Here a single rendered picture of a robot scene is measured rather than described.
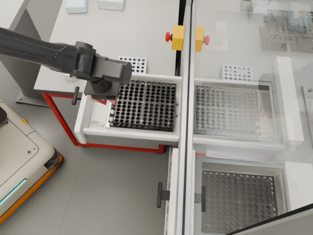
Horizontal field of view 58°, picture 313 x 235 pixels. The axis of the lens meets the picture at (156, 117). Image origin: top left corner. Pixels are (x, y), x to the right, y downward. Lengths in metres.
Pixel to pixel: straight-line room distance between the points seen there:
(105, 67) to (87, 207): 1.23
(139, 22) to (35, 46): 0.88
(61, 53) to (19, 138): 1.16
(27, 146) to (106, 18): 0.81
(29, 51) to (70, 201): 1.36
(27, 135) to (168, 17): 1.00
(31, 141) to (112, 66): 1.09
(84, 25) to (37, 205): 1.09
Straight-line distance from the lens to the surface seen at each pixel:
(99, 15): 1.48
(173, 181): 0.86
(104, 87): 0.81
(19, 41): 0.59
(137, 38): 1.36
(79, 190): 1.85
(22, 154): 1.72
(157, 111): 0.98
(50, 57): 0.63
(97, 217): 1.80
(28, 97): 2.21
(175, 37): 1.16
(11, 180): 1.69
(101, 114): 1.06
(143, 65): 1.21
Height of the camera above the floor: 1.76
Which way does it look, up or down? 63 degrees down
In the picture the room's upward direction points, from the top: 3 degrees clockwise
